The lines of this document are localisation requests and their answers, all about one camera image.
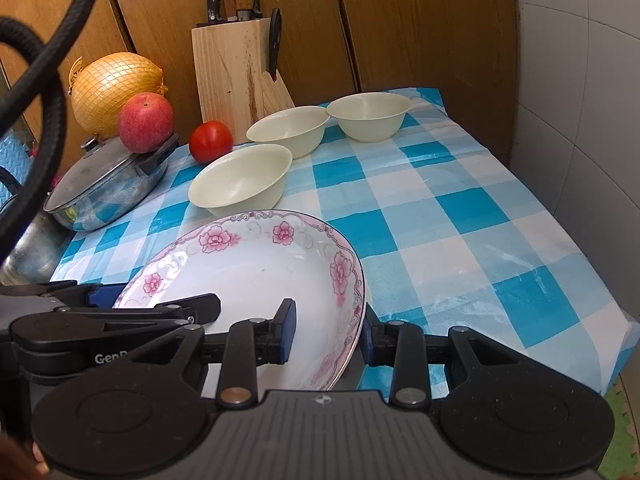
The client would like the red tomato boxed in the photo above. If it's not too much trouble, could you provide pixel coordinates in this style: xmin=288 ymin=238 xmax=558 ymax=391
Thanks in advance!
xmin=189 ymin=120 xmax=234 ymax=164

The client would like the steel pot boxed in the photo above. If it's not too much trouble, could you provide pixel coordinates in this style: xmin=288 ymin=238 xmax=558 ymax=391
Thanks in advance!
xmin=44 ymin=132 xmax=180 ymax=232

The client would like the black braided cable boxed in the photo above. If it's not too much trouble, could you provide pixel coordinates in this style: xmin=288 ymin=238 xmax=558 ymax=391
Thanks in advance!
xmin=0 ymin=0 xmax=106 ymax=266

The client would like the green foam mat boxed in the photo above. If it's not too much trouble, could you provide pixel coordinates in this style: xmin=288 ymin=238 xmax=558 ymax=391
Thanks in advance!
xmin=597 ymin=372 xmax=640 ymax=480

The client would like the pomelo in yellow net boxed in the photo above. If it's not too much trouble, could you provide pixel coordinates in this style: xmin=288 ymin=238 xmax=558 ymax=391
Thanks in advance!
xmin=68 ymin=52 xmax=166 ymax=138

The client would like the glass pot lid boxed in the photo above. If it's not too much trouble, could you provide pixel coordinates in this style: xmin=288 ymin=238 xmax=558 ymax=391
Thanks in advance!
xmin=44 ymin=132 xmax=166 ymax=212

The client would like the blue white checkered tablecloth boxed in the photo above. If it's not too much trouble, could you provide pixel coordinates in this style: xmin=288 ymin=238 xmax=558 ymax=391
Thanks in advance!
xmin=50 ymin=87 xmax=636 ymax=396

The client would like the steel kettle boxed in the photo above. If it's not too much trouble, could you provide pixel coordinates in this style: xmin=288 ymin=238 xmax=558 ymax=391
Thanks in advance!
xmin=0 ymin=167 xmax=71 ymax=286

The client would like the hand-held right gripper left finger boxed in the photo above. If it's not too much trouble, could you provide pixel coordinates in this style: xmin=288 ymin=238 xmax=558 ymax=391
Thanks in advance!
xmin=120 ymin=298 xmax=299 ymax=408

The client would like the wooden knife block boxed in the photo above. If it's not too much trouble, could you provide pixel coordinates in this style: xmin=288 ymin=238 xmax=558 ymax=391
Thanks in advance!
xmin=191 ymin=17 xmax=296 ymax=133

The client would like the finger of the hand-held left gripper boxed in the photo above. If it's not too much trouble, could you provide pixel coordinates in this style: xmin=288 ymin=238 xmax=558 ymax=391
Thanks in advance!
xmin=11 ymin=294 xmax=222 ymax=356
xmin=0 ymin=281 xmax=127 ymax=307

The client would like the red apple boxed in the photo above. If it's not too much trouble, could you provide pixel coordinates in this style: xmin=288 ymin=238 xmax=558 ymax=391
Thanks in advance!
xmin=118 ymin=92 xmax=175 ymax=154

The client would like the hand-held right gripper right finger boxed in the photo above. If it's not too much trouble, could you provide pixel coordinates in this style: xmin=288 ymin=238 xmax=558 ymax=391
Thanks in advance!
xmin=361 ymin=305 xmax=531 ymax=407

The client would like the blue foam mat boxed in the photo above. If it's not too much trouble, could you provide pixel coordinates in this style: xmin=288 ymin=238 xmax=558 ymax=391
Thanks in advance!
xmin=0 ymin=130 xmax=51 ymax=201

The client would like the pink floral deep plate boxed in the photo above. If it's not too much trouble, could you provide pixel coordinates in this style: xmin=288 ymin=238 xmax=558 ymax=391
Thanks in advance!
xmin=112 ymin=209 xmax=367 ymax=392

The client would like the cream bowl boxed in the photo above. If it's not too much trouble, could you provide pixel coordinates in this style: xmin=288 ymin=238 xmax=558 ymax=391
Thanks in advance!
xmin=326 ymin=92 xmax=412 ymax=143
xmin=188 ymin=143 xmax=293 ymax=209
xmin=246 ymin=106 xmax=331 ymax=159

